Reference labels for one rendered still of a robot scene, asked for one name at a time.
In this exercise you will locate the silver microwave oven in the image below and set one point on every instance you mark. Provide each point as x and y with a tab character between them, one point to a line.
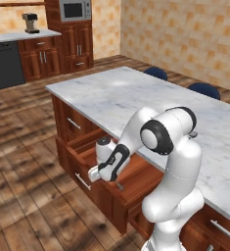
75	10

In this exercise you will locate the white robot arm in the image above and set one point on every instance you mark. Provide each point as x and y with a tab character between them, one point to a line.
175	170

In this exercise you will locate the tall wooden cupboard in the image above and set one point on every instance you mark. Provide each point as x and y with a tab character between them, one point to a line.
77	45

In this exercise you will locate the black and grey coffee machine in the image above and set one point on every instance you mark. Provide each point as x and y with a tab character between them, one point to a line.
30	23

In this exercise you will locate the navy blue stool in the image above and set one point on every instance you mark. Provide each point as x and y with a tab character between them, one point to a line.
204	90
156	73

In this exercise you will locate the open wooden drawer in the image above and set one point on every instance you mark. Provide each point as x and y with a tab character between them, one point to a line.
136	183

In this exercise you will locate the wooden wall shelf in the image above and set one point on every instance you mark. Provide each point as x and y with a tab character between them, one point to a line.
17	4

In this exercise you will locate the wooden base cupboards run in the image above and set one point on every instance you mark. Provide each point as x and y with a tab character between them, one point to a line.
39	59

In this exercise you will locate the closed wooden drawer front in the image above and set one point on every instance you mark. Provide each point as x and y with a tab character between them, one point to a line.
74	121

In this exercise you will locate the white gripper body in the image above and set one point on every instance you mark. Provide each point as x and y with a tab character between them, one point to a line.
94	174

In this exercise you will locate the black dishwasher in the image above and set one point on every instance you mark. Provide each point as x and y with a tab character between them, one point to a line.
6	65

